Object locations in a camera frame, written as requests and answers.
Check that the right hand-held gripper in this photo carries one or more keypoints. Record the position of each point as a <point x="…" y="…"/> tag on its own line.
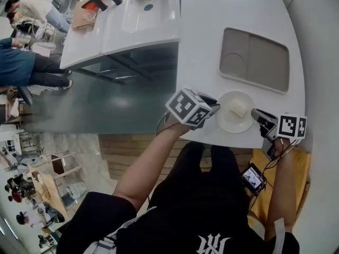
<point x="291" y="127"/>

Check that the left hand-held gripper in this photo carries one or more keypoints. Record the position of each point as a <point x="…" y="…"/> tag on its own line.
<point x="186" y="107"/>

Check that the pale food piece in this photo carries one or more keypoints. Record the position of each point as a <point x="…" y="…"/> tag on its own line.
<point x="238" y="108"/>

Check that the grey rectangular tray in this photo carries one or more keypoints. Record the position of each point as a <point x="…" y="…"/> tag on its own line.
<point x="254" y="59"/>

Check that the person's left forearm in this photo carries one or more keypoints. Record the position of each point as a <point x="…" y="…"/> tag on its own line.
<point x="148" y="165"/>

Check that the person's right forearm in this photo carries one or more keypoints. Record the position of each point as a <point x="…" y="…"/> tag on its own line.
<point x="282" y="192"/>

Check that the small round white plate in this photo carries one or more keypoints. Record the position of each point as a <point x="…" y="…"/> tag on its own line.
<point x="233" y="124"/>

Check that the small display device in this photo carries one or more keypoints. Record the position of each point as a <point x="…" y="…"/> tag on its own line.
<point x="253" y="179"/>

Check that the person's black trousers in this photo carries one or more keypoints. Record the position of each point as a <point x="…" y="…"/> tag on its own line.
<point x="206" y="168"/>

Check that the round green sticker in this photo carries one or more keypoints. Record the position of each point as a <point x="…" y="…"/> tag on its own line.
<point x="149" y="7"/>

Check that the person's black t-shirt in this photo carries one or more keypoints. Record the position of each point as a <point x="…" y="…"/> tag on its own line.
<point x="180" y="229"/>

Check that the brown cardboard box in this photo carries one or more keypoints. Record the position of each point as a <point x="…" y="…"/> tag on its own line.
<point x="83" y="18"/>

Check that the orange object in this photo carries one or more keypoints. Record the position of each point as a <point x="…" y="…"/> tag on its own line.
<point x="89" y="6"/>

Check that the white mesh basket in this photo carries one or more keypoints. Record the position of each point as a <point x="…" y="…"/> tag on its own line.
<point x="75" y="190"/>

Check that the wooden stool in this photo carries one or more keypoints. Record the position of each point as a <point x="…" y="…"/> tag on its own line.
<point x="62" y="165"/>

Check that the grey office chair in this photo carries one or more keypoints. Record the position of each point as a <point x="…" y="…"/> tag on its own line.
<point x="25" y="95"/>

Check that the white table with dark frame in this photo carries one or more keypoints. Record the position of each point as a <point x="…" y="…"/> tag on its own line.
<point x="82" y="49"/>
<point x="143" y="25"/>

